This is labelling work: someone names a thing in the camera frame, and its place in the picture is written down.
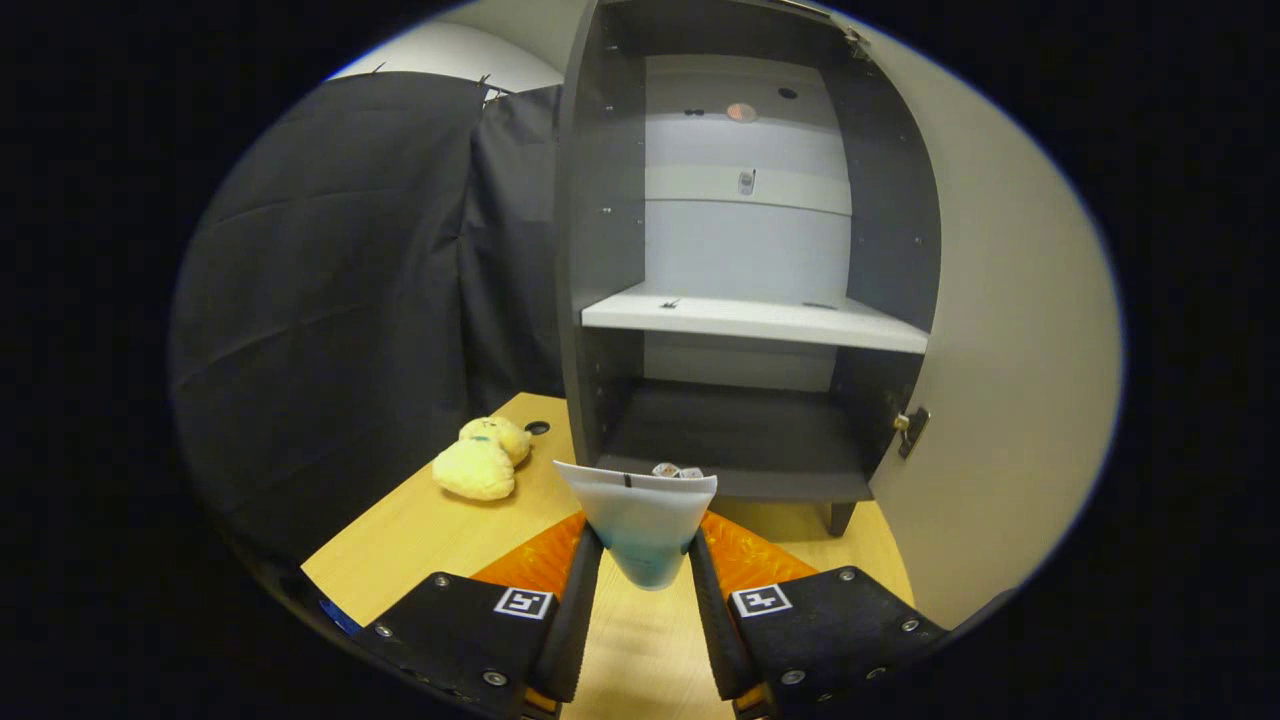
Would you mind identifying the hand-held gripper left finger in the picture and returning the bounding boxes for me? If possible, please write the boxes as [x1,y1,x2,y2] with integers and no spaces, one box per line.
[355,512,606,720]

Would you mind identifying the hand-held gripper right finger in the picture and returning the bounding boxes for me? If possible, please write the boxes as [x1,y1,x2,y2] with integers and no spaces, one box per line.
[688,512,949,720]

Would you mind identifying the white and blue tube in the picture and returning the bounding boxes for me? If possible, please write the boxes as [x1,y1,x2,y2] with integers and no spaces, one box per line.
[553,460,719,591]

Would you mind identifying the yellow plush toy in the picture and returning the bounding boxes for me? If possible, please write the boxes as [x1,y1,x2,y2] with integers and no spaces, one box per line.
[432,416,533,502]

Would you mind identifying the brass and black door hinge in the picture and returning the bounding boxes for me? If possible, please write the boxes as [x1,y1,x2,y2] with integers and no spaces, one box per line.
[893,406,931,461]

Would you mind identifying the white cabinet shelf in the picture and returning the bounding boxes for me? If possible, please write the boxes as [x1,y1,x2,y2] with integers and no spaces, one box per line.
[581,282,931,355]

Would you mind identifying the black backdrop cloth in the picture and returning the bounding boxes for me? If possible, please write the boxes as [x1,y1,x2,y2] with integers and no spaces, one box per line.
[168,72,566,561]

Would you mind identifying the dark grey cabinet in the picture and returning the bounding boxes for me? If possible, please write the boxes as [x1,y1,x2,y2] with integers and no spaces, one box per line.
[555,0,946,536]

